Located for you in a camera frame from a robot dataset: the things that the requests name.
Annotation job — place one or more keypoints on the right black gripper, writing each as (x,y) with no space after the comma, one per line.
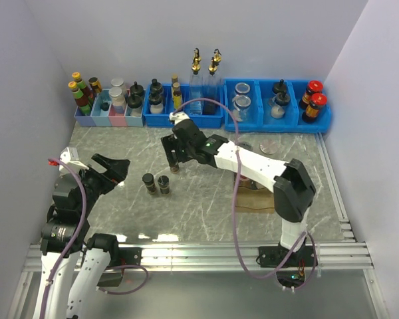
(170,143)

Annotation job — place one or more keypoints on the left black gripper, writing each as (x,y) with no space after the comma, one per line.
(116,171)

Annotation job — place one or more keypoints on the black cap spice bottle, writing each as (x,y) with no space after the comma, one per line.
(174,168)

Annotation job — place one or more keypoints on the silver lid spice jar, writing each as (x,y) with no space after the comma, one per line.
(269,147)

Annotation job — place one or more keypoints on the pink lid spice jar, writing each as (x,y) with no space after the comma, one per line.
(245,182)

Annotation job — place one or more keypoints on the yellow lid spice jar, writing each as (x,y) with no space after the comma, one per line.
(257,186)

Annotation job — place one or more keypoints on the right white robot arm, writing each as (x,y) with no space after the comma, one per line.
(289,182)

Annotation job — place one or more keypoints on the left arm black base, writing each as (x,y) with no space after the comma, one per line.
(126,256)

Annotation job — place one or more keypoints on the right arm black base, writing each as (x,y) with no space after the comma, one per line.
(293,275)

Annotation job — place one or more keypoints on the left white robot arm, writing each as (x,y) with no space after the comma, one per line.
(71,267)

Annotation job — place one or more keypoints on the small black cap bottle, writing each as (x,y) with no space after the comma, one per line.
(148,180)

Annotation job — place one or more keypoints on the dark shaker spice bottle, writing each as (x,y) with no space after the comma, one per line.
(164,184)

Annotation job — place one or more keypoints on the blue divided crate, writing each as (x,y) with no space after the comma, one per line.
(161,120)

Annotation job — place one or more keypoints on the pink storage bin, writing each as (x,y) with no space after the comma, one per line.
(116,116)

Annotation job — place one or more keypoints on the front black top shaker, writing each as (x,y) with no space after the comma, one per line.
(156,104)

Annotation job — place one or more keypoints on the black shaker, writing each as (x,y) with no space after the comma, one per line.
(156,104)
(156,87)

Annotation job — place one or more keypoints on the pale blue storage bin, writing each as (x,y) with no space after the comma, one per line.
(134,121)

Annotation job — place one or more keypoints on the light blue storage bin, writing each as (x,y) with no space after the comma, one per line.
(100,116)

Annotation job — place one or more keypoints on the front cork yellow bottle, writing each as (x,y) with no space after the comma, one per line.
(177,95)

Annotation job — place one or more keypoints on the purple storage bin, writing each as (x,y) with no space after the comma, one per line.
(83,120)

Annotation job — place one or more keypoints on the left glass oil bottle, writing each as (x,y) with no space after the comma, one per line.
(196,84)

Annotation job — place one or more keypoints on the front black pourer jar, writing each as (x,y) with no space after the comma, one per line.
(134,105)

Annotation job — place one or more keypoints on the black pourer jar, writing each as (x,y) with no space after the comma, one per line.
(137,89)
(134,105)

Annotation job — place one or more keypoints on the rear black top shaker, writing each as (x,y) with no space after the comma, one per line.
(156,87)

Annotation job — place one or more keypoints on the small black cap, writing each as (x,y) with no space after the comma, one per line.
(105,106)

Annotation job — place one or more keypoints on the rear black pourer jar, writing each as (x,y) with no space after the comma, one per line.
(137,89)

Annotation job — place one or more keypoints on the rear cork bottle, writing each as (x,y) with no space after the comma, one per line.
(175,81)

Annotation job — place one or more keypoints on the right dark oil bottle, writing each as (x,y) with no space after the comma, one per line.
(211,86)

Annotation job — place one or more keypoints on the front silver lid jar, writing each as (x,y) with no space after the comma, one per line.
(118,100)

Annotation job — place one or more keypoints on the front red sauce bottle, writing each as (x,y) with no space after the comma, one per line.
(80,98)

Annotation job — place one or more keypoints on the red sauce bottle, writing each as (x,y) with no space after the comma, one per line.
(83,86)
(80,98)

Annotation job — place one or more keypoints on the front clear glass jar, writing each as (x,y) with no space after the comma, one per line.
(241,108)

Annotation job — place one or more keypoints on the clear glass jar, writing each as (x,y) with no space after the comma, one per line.
(241,108)
(242,89)

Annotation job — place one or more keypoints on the rear silver lid jar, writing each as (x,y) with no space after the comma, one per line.
(120,83)

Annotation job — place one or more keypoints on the rear clear glass jar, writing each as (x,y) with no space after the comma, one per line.
(242,89)

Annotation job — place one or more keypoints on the dark yellow label bottle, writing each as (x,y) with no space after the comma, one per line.
(95,85)

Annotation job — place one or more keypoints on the rear red sauce bottle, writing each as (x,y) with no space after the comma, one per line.
(83,86)

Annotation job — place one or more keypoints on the large blue triple bin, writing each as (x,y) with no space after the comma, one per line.
(259,117)

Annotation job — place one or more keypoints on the front black lid sugar jar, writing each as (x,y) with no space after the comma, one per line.
(278,103)

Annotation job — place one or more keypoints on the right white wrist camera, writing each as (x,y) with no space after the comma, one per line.
(176,117)

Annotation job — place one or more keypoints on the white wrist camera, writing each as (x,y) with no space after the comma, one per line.
(176,117)
(70,157)

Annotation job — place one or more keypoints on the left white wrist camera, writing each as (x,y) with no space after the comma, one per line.
(70,157)

